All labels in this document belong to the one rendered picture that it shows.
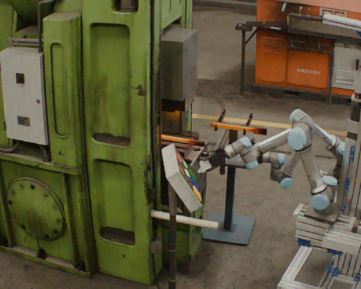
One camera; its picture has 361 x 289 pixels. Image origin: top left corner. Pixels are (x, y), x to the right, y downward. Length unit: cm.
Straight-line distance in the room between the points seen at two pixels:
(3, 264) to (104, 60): 191
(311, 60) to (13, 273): 456
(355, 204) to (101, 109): 176
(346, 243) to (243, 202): 186
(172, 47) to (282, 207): 214
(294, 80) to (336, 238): 404
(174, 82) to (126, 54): 39
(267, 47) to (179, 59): 373
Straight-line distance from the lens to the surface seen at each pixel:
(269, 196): 554
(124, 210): 421
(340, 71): 753
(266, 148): 380
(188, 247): 450
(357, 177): 389
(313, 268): 439
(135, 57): 363
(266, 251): 485
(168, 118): 446
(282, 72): 757
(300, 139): 351
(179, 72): 384
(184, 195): 355
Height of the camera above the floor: 293
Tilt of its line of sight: 28 degrees down
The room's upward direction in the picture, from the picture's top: straight up
